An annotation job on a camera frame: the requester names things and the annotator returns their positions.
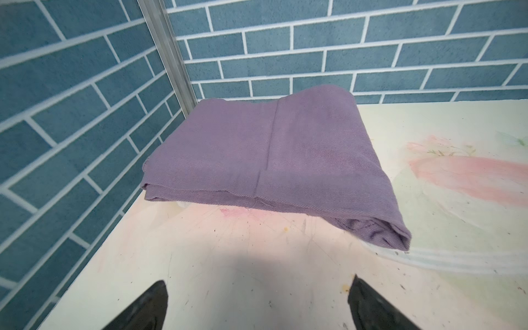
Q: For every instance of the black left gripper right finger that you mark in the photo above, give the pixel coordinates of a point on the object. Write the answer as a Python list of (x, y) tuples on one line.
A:
[(371, 311)]

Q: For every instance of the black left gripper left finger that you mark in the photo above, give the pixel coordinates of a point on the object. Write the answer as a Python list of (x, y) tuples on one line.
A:
[(148, 311)]

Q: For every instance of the purple trousers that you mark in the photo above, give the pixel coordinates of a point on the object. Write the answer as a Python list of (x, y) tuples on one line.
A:
[(306, 153)]

